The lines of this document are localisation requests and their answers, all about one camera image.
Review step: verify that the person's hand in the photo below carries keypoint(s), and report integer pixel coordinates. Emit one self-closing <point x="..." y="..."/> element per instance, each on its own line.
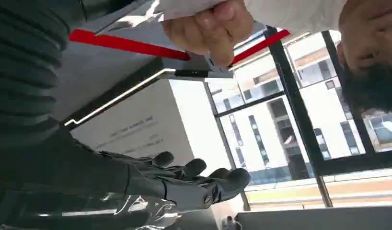
<point x="212" y="28"/>

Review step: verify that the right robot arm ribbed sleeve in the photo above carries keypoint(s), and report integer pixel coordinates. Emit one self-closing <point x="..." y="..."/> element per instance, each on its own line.
<point x="24" y="63"/>

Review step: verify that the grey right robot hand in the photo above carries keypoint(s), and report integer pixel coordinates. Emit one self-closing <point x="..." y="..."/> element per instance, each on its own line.
<point x="72" y="171"/>

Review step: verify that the black window frame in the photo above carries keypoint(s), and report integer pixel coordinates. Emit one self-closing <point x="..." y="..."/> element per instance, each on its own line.
<point x="297" y="104"/>

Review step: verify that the person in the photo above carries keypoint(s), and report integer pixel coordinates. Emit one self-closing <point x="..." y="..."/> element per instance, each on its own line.
<point x="367" y="31"/>

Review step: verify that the red ceiling stripe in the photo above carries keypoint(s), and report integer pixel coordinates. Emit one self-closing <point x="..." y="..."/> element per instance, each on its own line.
<point x="126" y="44"/>

